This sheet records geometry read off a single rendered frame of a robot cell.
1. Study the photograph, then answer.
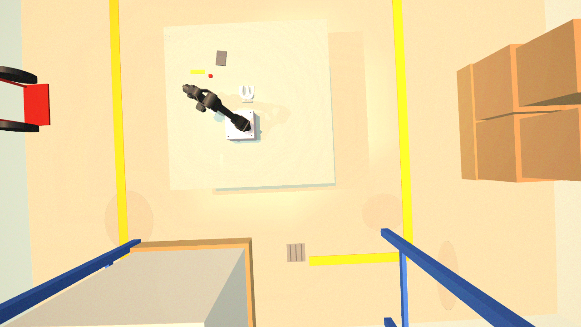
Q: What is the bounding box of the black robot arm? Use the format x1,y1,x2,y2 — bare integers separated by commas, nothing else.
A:
182,84,251,132

